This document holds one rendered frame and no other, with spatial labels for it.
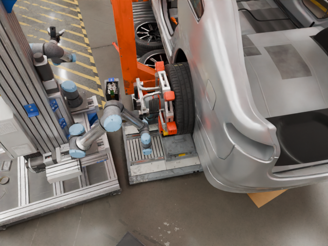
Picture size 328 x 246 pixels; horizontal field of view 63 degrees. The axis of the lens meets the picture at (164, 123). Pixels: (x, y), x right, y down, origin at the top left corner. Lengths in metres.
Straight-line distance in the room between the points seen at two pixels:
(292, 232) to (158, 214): 1.32
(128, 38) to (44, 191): 1.67
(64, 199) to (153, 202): 0.87
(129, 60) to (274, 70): 1.37
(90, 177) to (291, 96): 2.07
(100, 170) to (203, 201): 1.12
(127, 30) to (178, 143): 1.30
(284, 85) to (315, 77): 0.33
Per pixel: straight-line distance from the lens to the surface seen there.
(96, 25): 5.09
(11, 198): 3.03
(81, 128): 2.13
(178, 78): 2.24
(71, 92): 2.48
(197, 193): 2.95
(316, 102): 2.77
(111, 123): 1.77
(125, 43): 2.56
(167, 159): 2.93
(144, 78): 2.90
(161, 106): 2.42
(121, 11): 2.39
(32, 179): 3.04
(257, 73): 2.63
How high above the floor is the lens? 2.70
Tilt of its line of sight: 53 degrees down
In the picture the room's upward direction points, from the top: 1 degrees clockwise
